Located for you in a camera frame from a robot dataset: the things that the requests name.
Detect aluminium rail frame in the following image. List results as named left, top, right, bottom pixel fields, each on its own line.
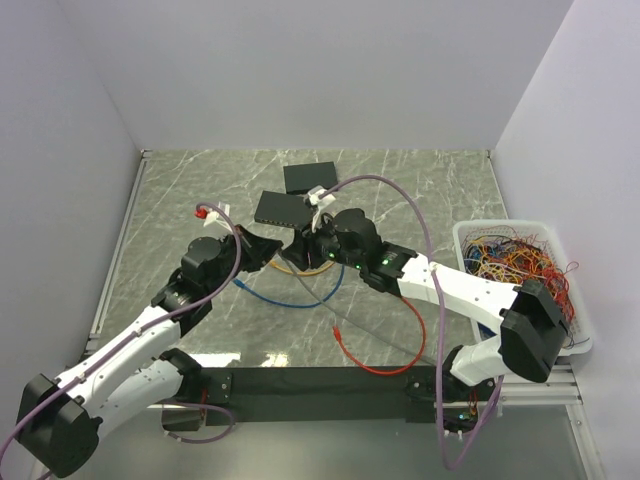
left=29, top=148, right=601, bottom=480

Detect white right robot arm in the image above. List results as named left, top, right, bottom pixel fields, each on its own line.
left=283, top=208, right=569, bottom=399

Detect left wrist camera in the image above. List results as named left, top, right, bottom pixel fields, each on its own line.
left=194, top=202, right=232, bottom=232

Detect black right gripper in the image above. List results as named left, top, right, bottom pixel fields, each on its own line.
left=281, top=211, right=364, bottom=272

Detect black TP-Link network switch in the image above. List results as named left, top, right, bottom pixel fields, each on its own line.
left=254, top=191, right=312, bottom=230

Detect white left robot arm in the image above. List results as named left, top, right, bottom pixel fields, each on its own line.
left=13, top=225, right=283, bottom=478

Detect red ethernet cable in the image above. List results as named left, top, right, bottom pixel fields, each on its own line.
left=331, top=294, right=427, bottom=375

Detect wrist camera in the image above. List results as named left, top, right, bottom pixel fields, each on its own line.
left=305, top=185, right=335, bottom=232
left=194, top=202, right=232, bottom=232

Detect blue ethernet cable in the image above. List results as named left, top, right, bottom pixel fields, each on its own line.
left=232, top=263, right=345, bottom=308

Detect tangled colourful wires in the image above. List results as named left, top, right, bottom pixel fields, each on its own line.
left=460, top=225, right=591, bottom=351

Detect yellow ethernet cable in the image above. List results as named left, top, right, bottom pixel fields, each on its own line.
left=268, top=258, right=335, bottom=277

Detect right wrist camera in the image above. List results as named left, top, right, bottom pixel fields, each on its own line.
left=305, top=185, right=335, bottom=232

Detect grey ethernet cable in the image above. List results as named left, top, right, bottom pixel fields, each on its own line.
left=279, top=254, right=436, bottom=366

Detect black Mercury network switch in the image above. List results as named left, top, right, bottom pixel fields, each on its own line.
left=283, top=162, right=338, bottom=195

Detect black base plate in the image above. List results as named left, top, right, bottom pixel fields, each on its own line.
left=164, top=366, right=496, bottom=434

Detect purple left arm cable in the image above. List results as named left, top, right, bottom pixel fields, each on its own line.
left=0, top=201, right=246, bottom=461

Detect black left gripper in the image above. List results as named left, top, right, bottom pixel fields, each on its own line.
left=206, top=223, right=283, bottom=296

